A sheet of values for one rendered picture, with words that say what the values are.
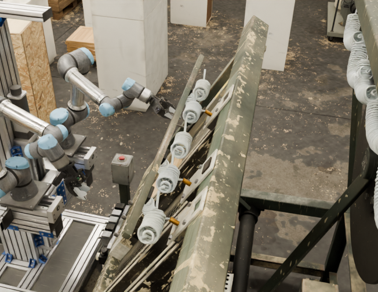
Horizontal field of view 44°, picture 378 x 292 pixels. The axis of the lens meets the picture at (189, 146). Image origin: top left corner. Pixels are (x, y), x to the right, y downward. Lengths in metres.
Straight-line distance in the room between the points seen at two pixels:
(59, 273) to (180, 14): 5.09
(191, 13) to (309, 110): 2.83
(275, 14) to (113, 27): 2.14
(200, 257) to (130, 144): 3.72
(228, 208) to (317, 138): 3.86
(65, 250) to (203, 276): 2.50
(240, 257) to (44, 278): 1.38
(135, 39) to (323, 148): 2.23
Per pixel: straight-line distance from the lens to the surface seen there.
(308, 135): 5.13
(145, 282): 1.59
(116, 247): 2.49
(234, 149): 1.51
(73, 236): 3.65
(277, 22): 6.11
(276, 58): 6.30
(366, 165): 1.68
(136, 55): 4.98
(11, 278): 3.51
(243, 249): 2.85
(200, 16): 7.51
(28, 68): 4.38
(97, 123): 5.18
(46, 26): 6.33
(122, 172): 3.11
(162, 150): 1.43
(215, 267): 1.17
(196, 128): 2.52
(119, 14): 4.87
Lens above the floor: 2.84
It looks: 36 degrees down
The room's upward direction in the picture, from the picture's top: 1 degrees clockwise
